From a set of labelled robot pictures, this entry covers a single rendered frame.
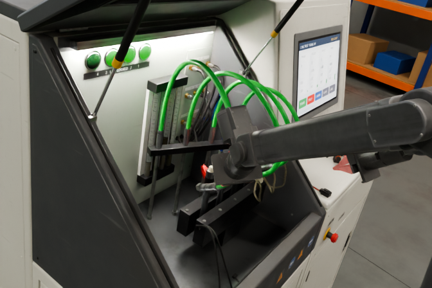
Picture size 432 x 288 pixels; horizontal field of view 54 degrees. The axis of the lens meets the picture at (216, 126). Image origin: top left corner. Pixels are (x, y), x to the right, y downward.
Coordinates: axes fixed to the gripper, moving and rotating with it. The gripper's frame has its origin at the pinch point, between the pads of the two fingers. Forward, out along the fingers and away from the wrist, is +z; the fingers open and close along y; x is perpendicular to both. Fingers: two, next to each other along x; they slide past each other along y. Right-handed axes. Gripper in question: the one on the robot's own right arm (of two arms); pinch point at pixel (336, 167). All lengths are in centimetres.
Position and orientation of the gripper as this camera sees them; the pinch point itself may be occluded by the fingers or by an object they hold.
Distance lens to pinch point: 114.0
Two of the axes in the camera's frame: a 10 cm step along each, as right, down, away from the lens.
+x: -7.7, 1.6, -6.2
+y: -3.1, -9.4, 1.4
